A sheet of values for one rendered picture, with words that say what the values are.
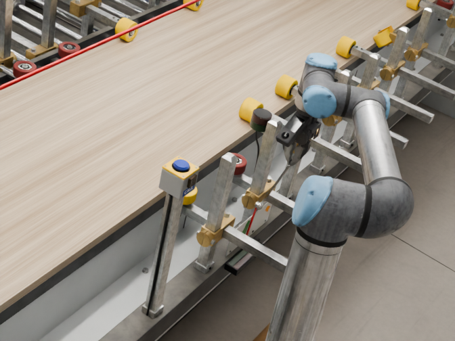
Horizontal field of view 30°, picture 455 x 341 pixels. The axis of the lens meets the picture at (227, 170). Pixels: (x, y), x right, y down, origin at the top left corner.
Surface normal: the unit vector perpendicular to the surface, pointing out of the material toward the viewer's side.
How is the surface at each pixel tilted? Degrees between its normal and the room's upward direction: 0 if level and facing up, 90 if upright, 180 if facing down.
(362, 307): 0
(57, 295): 90
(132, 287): 0
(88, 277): 90
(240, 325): 0
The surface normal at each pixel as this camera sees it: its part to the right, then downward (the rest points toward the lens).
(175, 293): 0.19, -0.79
